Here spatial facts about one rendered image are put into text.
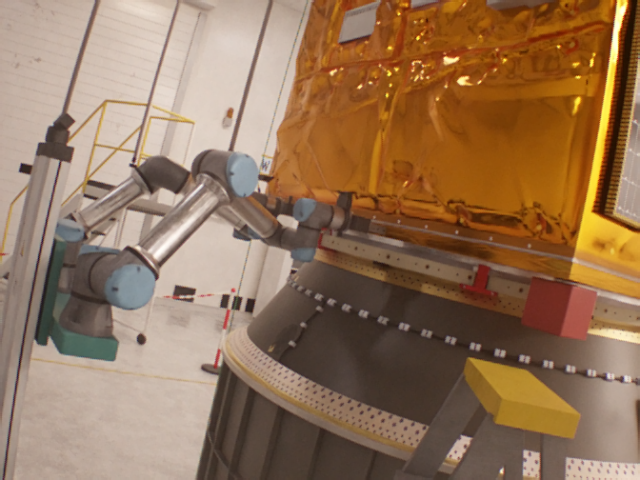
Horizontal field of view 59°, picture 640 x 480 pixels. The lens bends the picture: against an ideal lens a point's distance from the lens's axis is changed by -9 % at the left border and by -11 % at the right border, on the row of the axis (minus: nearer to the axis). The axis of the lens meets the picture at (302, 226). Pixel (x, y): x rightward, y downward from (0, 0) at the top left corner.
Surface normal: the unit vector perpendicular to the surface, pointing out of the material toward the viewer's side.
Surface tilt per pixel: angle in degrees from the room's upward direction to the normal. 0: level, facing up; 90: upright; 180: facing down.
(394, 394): 62
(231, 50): 90
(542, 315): 90
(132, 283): 96
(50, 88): 90
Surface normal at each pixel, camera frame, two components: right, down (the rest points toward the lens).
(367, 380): -0.40, -0.58
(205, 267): 0.48, 0.12
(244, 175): 0.79, 0.09
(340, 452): -0.58, -0.15
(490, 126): -0.85, -0.24
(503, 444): -0.10, -0.08
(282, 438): -0.73, -0.18
